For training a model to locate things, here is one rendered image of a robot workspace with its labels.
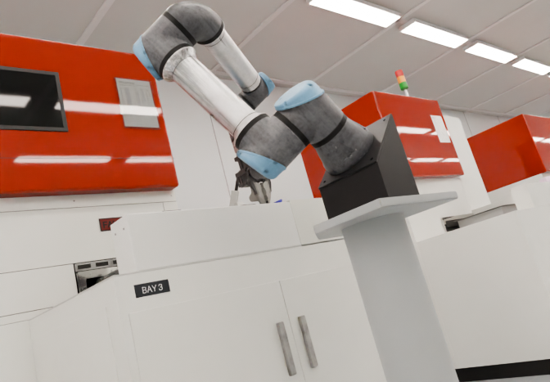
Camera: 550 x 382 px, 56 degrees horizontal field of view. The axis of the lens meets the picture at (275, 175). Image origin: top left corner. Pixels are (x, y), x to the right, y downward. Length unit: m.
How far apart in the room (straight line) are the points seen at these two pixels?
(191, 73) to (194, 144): 2.91
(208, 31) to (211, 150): 2.91
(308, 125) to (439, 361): 0.62
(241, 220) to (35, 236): 0.73
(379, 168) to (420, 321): 0.36
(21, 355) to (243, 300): 0.73
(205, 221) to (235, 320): 0.27
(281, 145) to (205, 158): 3.04
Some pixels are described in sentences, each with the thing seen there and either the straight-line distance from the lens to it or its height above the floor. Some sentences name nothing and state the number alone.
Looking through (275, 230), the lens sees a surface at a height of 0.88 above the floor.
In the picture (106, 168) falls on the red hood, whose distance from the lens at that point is 1.98.
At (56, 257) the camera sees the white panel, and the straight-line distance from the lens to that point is 1.87.
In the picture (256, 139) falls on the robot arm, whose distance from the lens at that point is 1.25.
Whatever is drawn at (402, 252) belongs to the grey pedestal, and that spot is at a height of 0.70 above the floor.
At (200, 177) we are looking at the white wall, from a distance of 4.15.
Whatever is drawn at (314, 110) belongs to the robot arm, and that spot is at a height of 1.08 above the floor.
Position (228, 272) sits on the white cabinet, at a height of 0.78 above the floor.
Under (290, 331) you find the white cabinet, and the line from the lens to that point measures 1.48.
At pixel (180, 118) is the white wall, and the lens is 4.29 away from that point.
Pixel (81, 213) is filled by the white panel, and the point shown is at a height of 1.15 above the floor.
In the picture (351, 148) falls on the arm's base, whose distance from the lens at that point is 1.28.
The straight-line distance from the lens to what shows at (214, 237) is 1.39.
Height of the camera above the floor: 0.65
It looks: 14 degrees up
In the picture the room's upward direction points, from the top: 15 degrees counter-clockwise
